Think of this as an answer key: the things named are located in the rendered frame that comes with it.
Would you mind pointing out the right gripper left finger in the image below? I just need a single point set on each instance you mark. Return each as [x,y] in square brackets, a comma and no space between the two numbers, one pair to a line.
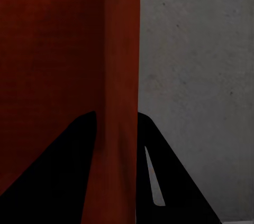
[52,189]

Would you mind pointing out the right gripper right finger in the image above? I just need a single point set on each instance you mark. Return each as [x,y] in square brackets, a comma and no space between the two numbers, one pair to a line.
[184,202]

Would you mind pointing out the storage box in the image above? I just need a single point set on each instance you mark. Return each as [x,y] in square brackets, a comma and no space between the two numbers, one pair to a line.
[60,59]

